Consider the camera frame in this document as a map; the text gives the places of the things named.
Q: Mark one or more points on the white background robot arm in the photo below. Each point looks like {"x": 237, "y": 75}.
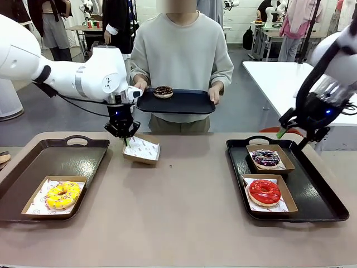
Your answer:
{"x": 86, "y": 8}

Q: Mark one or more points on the person's left hand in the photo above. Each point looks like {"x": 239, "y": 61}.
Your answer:
{"x": 215, "y": 95}

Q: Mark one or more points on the chocolate sprinkle donut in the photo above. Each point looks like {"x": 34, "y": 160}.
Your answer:
{"x": 159, "y": 92}

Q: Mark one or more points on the red can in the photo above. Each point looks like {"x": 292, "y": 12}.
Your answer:
{"x": 89, "y": 24}
{"x": 99, "y": 25}

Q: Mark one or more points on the person's left forearm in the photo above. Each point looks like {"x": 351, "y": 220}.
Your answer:
{"x": 223, "y": 71}

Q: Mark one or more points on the yellow sprinkle donut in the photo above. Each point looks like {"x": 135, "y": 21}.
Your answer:
{"x": 55, "y": 199}

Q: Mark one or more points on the black serving tray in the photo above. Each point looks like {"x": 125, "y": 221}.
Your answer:
{"x": 181, "y": 103}

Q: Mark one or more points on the brown wooden background table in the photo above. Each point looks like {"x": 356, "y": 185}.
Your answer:
{"x": 81, "y": 28}

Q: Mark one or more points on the grey background workbench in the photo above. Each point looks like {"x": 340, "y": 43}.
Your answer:
{"x": 267, "y": 35}

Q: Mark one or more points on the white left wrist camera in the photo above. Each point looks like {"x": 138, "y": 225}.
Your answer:
{"x": 135, "y": 92}

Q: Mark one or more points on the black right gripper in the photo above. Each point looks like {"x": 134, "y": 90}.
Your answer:
{"x": 318, "y": 114}

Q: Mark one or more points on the person in grey cardigan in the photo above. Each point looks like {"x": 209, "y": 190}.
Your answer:
{"x": 213, "y": 8}

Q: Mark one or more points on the kraft paper food box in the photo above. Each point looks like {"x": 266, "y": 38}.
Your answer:
{"x": 290, "y": 195}
{"x": 288, "y": 162}
{"x": 81, "y": 201}
{"x": 139, "y": 160}

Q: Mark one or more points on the large white table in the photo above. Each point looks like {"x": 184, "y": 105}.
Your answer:
{"x": 267, "y": 81}

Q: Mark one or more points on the red round stool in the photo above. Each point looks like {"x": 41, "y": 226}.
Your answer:
{"x": 269, "y": 129}

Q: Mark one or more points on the brown topped beige donut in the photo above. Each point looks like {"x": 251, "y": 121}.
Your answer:
{"x": 4, "y": 159}

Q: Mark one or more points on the person in beige sweater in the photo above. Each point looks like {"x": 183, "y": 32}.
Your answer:
{"x": 181, "y": 47}

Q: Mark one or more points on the black vertical pole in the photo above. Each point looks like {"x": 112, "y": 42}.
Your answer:
{"x": 306, "y": 42}

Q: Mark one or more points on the purple glazed sprinkle donut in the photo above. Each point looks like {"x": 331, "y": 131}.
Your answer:
{"x": 259, "y": 162}

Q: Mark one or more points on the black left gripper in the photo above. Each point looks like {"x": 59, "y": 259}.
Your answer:
{"x": 120, "y": 117}

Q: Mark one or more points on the white printed paper liner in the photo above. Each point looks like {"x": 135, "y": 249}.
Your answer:
{"x": 281, "y": 167}
{"x": 282, "y": 208}
{"x": 39, "y": 201}
{"x": 145, "y": 150}

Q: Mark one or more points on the black backpack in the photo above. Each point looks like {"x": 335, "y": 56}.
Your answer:
{"x": 248, "y": 39}

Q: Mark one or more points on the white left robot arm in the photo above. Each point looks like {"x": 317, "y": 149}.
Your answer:
{"x": 92, "y": 78}

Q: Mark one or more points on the mannequin in pink shirt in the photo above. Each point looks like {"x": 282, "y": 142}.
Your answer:
{"x": 298, "y": 22}

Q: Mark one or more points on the red glazed donut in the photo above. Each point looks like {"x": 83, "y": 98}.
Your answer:
{"x": 255, "y": 192}

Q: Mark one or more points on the person's right hand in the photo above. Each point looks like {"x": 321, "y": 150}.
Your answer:
{"x": 140, "y": 85}

